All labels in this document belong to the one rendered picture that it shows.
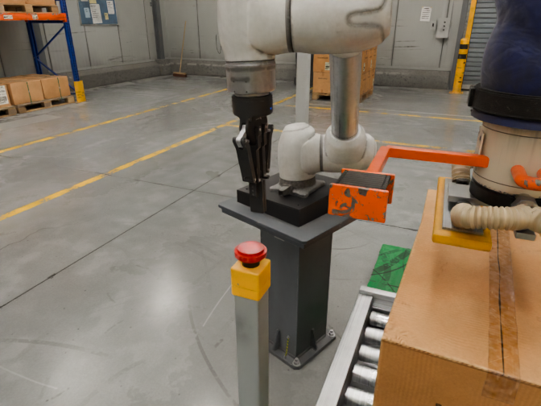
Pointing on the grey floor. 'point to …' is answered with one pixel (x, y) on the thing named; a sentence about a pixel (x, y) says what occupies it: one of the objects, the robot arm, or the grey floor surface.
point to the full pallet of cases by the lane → (322, 82)
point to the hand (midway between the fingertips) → (258, 195)
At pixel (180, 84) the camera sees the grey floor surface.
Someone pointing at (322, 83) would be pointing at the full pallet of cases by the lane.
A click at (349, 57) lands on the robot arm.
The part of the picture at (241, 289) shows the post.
